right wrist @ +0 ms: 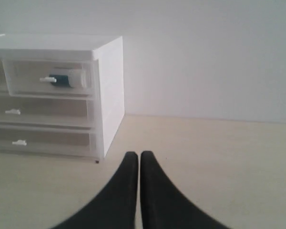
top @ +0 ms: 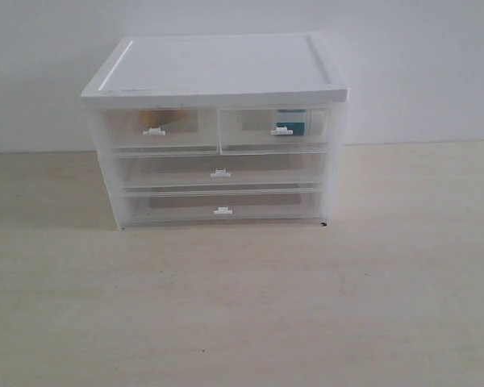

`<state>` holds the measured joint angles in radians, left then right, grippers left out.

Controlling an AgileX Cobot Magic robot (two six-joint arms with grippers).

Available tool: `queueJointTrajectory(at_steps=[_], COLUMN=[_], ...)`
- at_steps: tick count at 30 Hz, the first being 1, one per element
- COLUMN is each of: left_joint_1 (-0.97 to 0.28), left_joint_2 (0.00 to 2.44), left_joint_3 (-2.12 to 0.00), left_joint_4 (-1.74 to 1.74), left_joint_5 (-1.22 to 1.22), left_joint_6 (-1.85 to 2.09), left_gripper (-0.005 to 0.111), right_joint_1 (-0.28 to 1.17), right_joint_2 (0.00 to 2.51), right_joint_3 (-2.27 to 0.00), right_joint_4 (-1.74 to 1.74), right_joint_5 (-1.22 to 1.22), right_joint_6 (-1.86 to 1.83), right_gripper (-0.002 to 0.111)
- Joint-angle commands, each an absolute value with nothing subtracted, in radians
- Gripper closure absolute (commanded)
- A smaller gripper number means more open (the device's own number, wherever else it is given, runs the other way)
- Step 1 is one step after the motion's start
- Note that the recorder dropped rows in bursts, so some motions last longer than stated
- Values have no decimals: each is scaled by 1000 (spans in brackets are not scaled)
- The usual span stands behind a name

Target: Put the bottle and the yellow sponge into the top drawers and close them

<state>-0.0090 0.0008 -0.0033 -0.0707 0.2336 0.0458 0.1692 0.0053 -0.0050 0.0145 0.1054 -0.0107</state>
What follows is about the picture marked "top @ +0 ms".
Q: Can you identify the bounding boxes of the clear bottom wide drawer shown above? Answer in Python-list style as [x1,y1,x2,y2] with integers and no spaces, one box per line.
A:
[125,189,324,224]

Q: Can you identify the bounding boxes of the clear wide drawer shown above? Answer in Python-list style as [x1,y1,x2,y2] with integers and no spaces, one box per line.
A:
[125,189,324,224]
[116,153,325,189]

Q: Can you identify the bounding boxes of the white plastic drawer cabinet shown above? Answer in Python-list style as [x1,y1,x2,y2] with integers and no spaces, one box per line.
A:
[80,32,348,230]

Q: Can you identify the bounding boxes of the teal bottle white cap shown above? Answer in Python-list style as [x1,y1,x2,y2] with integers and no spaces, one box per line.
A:
[272,109,310,136]

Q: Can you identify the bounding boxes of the clear middle wide drawer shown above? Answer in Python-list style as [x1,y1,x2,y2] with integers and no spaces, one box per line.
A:
[116,153,325,189]

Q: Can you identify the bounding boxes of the yellow cheese wedge sponge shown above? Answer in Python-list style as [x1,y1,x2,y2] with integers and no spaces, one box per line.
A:
[139,110,187,128]

